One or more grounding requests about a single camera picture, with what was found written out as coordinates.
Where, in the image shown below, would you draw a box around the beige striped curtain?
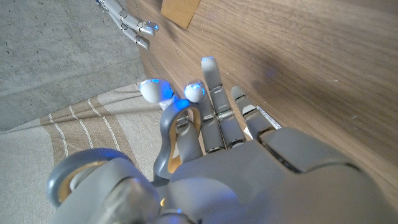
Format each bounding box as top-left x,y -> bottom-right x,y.
0,82 -> 175,224

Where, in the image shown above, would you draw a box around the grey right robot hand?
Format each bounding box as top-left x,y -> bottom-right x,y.
96,0 -> 160,50

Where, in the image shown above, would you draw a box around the grey scissors with orange handles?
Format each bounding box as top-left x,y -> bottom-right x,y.
46,99 -> 203,208

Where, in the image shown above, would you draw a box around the brown paper bag with handles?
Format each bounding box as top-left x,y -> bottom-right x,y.
160,0 -> 201,30

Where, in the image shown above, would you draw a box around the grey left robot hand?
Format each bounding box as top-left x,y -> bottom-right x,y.
49,56 -> 398,224

